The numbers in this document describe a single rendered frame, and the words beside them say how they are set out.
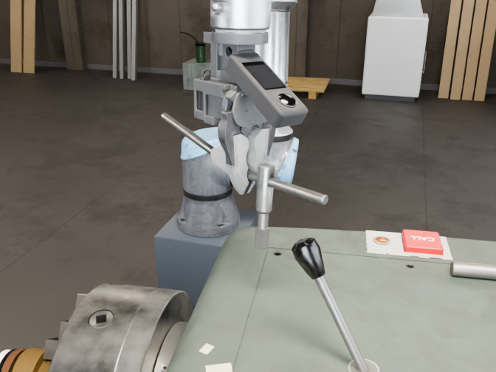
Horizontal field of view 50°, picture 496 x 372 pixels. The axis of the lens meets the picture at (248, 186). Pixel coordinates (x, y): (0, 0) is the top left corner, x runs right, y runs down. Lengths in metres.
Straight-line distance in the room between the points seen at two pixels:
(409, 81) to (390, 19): 0.80
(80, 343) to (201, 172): 0.54
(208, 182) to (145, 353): 0.55
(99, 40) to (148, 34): 0.89
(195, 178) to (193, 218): 0.10
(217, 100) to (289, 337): 0.31
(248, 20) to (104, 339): 0.45
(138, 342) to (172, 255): 0.54
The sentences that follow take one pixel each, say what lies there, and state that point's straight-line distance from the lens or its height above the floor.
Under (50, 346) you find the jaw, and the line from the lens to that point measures 0.93.
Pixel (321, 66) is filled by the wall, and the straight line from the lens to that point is 7.93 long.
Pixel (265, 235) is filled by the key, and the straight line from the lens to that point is 0.71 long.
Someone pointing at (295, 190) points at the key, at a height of 1.43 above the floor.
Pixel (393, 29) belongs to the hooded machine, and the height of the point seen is 0.89.
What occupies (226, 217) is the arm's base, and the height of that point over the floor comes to 1.14.
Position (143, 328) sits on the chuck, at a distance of 0.76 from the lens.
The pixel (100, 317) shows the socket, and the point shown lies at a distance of 0.80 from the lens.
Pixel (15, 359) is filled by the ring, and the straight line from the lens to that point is 0.95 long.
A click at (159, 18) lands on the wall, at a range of 8.58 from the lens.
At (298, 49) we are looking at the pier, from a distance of 7.80.
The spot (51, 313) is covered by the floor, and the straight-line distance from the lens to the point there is 3.01.
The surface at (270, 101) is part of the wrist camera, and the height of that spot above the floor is 1.54.
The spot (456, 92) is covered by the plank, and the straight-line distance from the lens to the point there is 7.43.
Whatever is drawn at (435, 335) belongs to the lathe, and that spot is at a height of 1.26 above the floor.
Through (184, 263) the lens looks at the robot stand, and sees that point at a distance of 1.26.
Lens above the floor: 1.70
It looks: 23 degrees down
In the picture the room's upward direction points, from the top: straight up
